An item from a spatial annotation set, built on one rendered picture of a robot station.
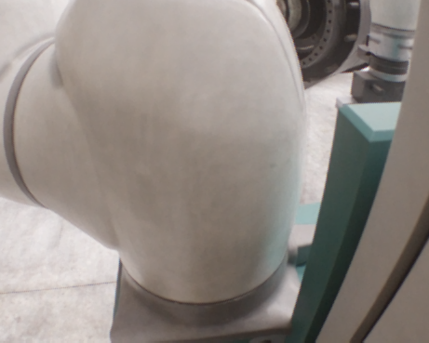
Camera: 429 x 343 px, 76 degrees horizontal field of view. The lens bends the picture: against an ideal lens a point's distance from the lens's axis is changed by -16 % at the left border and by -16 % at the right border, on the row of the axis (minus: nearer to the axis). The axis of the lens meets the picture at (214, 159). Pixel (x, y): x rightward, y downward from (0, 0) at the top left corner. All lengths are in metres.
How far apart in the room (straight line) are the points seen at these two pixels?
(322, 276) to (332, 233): 0.03
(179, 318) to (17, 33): 0.25
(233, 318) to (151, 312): 0.07
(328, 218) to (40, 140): 0.17
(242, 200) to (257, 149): 0.03
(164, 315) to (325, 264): 0.14
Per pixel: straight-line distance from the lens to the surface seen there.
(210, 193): 0.16
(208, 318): 0.26
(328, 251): 0.18
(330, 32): 0.97
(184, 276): 0.21
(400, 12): 0.57
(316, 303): 0.21
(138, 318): 0.29
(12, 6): 0.27
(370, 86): 0.60
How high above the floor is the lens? 0.99
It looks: 34 degrees down
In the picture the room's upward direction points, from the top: 3 degrees counter-clockwise
